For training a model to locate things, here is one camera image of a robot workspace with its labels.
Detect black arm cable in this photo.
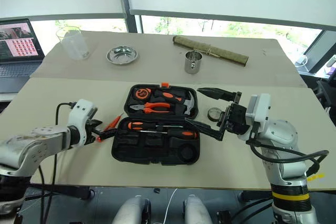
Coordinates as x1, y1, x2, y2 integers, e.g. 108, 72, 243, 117
39, 101, 77, 224
246, 139, 330, 178

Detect black plastic tool case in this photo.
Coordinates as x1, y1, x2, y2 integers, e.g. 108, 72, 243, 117
111, 82, 202, 167

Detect grey rounded robot leg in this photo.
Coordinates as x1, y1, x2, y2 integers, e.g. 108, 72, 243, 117
114, 196, 152, 224
182, 194, 214, 224

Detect orange black tape measure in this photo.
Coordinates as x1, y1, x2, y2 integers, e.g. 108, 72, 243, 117
134, 87, 151, 100

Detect clear plastic beaker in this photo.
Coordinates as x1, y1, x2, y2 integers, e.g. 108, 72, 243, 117
55, 25, 91, 61

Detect brown cardboard sheet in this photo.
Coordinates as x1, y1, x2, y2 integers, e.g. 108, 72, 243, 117
29, 30, 308, 89

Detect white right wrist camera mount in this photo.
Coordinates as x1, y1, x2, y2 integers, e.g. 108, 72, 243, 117
237, 93, 272, 141

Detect dark window frame post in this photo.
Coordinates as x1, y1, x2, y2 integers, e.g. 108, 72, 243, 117
114, 0, 144, 34

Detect rolled bamboo mat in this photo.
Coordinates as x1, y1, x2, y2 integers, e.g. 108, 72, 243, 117
172, 35, 249, 68

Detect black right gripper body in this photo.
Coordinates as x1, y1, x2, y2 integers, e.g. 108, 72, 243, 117
216, 91, 251, 136

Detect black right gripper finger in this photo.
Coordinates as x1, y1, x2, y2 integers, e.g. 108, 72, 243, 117
184, 118, 226, 142
196, 87, 237, 102

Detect thin white cable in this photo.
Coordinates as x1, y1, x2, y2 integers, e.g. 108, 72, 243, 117
162, 188, 180, 224

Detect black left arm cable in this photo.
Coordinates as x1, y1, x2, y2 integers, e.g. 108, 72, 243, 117
39, 101, 77, 224

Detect round steel dish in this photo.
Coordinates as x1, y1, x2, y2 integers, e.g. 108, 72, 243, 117
106, 46, 139, 66

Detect black tape roll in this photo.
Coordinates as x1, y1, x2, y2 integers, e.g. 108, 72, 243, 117
207, 106, 224, 122

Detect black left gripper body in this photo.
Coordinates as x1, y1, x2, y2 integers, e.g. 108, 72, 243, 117
85, 119, 99, 145

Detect white power adapter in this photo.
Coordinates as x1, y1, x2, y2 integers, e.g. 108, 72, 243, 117
295, 54, 309, 68

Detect open laptop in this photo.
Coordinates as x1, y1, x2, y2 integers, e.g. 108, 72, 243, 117
0, 18, 46, 94

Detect yellow tape strip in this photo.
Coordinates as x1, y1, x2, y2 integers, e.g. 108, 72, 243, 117
306, 172, 327, 182

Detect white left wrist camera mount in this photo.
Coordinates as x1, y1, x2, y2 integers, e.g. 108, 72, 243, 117
67, 99, 99, 147

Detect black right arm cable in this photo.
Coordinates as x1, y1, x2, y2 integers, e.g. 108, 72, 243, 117
246, 139, 330, 178

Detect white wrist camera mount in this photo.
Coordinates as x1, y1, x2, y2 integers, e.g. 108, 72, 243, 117
237, 93, 272, 141
67, 99, 99, 147

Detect claw hammer orange black handle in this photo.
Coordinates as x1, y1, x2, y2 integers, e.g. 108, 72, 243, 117
154, 90, 197, 116

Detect orange handled pliers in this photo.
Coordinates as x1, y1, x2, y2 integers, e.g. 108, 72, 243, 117
129, 101, 172, 115

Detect steel cup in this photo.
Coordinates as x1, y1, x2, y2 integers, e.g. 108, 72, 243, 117
184, 50, 204, 75

